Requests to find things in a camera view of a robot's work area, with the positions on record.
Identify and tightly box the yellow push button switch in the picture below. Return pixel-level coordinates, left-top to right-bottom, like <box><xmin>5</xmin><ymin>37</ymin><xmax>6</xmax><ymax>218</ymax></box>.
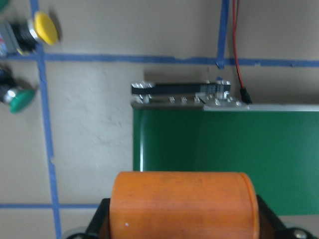
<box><xmin>0</xmin><ymin>11</ymin><xmax>59</xmax><ymax>58</ymax></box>

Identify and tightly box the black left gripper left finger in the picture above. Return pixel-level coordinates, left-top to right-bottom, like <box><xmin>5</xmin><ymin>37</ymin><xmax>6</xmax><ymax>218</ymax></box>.
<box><xmin>84</xmin><ymin>198</ymin><xmax>111</xmax><ymax>239</ymax></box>

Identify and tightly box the plain orange cylinder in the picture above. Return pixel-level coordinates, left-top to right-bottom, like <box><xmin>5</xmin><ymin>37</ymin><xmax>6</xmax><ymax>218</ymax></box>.
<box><xmin>110</xmin><ymin>171</ymin><xmax>260</xmax><ymax>239</ymax></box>

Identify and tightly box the green conveyor belt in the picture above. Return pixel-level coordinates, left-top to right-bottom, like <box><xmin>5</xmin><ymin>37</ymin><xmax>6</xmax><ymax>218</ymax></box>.
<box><xmin>131</xmin><ymin>80</ymin><xmax>319</xmax><ymax>215</ymax></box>

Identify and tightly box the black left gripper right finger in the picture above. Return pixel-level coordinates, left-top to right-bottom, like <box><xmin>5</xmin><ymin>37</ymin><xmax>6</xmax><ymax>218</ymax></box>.
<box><xmin>257</xmin><ymin>195</ymin><xmax>290</xmax><ymax>239</ymax></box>

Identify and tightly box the green push button switch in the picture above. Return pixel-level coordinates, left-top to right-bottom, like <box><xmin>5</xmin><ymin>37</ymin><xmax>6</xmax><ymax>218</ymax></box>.
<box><xmin>0</xmin><ymin>68</ymin><xmax>36</xmax><ymax>114</ymax></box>

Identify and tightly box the red black power cable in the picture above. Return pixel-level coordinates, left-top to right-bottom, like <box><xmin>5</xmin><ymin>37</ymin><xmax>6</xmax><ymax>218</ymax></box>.
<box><xmin>231</xmin><ymin>0</ymin><xmax>253</xmax><ymax>104</ymax></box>

